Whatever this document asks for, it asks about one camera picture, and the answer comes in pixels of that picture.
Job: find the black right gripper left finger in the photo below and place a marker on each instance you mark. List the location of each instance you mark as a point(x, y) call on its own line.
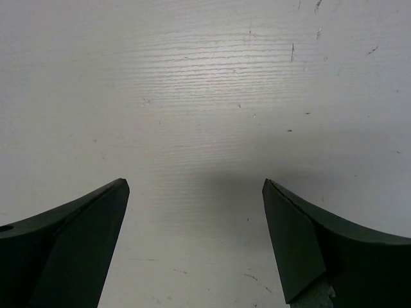
point(61, 257)

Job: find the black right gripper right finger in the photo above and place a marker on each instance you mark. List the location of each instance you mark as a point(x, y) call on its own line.
point(324, 260)

